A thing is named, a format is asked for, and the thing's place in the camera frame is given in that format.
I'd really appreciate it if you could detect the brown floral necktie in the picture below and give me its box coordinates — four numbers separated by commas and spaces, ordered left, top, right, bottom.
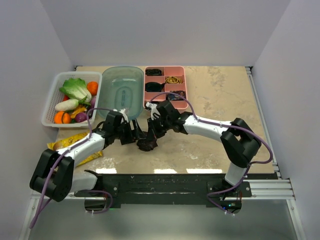
136, 139, 158, 152

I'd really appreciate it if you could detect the yellow chips bag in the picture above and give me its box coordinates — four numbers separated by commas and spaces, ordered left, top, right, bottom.
47, 131, 104, 167

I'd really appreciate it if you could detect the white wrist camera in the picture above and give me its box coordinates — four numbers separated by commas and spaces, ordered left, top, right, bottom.
145, 102, 161, 120
113, 108, 130, 123

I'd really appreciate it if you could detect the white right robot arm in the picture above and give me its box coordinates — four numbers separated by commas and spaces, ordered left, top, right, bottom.
145, 100, 262, 197

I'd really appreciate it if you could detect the purple toy eggplant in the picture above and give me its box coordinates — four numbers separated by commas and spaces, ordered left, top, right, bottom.
86, 96, 96, 118

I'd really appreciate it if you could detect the white toy radish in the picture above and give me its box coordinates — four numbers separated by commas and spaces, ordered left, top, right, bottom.
54, 99, 79, 112

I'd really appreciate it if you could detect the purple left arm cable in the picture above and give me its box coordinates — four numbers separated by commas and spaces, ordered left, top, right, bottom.
28, 107, 118, 229

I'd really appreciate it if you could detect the black rolled tie top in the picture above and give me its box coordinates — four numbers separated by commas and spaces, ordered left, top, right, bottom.
145, 68, 162, 76

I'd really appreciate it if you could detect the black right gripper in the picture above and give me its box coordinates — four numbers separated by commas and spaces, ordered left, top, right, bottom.
147, 115, 172, 141

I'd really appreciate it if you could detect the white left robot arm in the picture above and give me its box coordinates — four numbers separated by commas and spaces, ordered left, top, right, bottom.
29, 111, 146, 202

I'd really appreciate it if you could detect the dark patterned rolled tie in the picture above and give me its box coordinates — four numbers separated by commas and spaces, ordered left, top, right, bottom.
166, 90, 187, 101

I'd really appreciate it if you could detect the yellow rolled tie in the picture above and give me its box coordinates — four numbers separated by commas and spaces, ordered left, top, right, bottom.
165, 76, 183, 84

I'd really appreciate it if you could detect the toy cabbage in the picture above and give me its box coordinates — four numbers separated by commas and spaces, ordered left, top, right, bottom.
59, 78, 92, 103

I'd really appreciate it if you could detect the orange toy fruit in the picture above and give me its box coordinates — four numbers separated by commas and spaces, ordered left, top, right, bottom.
86, 81, 99, 96

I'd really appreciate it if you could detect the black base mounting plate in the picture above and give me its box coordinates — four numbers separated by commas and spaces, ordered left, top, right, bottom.
75, 173, 252, 214

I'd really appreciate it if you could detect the yellow toy pepper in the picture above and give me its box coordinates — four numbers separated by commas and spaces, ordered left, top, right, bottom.
70, 105, 87, 119

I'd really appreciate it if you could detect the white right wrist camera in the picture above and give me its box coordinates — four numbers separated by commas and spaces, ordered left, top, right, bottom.
145, 102, 161, 120

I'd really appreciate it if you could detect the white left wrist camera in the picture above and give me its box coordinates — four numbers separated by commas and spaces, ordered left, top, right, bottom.
113, 108, 130, 123

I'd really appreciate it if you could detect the aluminium frame rail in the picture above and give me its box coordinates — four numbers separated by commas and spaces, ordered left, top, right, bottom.
245, 66, 306, 240

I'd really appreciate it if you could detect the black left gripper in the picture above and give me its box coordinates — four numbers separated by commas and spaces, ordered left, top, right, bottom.
113, 118, 146, 145

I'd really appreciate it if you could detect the teal plastic container lid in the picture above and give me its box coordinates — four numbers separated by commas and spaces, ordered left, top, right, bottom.
98, 66, 144, 120

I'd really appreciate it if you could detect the purple toy onion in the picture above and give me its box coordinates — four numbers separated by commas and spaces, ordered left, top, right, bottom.
74, 112, 87, 123

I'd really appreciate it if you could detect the orange toy pumpkin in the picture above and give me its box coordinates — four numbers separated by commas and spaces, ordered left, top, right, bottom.
53, 111, 72, 124

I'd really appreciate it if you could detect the pink divided organizer tray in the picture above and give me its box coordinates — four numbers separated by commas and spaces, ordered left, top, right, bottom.
143, 66, 188, 112

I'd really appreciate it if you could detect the black rolled belt middle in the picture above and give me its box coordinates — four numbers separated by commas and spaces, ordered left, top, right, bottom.
145, 82, 166, 92

